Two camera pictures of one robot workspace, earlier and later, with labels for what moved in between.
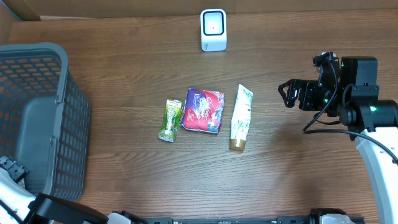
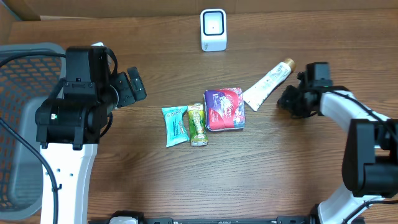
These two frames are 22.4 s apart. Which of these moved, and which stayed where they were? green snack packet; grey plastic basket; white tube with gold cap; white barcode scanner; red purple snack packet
Moved: red purple snack packet; green snack packet; white tube with gold cap
Stayed: grey plastic basket; white barcode scanner
